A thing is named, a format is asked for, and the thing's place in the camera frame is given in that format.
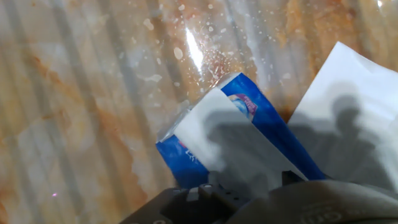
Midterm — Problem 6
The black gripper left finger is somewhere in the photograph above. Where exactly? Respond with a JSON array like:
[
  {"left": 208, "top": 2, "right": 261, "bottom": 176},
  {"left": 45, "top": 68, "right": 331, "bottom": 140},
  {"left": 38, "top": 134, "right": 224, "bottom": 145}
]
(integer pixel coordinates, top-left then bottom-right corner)
[{"left": 119, "top": 187, "right": 175, "bottom": 224}]

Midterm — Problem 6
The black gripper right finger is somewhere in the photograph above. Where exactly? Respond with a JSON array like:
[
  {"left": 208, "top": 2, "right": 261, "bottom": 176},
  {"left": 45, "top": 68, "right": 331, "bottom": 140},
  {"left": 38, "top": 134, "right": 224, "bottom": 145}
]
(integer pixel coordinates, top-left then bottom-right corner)
[{"left": 198, "top": 183, "right": 251, "bottom": 215}]

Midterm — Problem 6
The white napkin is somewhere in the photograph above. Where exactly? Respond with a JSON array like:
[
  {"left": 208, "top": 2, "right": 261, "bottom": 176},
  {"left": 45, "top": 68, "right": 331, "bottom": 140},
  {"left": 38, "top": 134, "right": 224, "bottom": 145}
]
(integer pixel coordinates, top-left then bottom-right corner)
[
  {"left": 173, "top": 87, "right": 308, "bottom": 200},
  {"left": 287, "top": 41, "right": 398, "bottom": 194}
]

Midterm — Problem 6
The blue napkin pack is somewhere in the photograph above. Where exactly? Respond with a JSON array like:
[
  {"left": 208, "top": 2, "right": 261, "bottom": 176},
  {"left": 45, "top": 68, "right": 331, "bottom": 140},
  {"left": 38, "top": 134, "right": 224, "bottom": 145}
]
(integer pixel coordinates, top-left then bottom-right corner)
[{"left": 155, "top": 72, "right": 326, "bottom": 190}]

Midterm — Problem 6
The folded white loose napkin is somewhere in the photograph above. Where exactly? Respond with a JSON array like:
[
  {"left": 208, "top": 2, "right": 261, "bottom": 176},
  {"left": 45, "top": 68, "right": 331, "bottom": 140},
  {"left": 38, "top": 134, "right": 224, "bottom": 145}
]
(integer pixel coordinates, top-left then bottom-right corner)
[{"left": 287, "top": 41, "right": 398, "bottom": 194}]

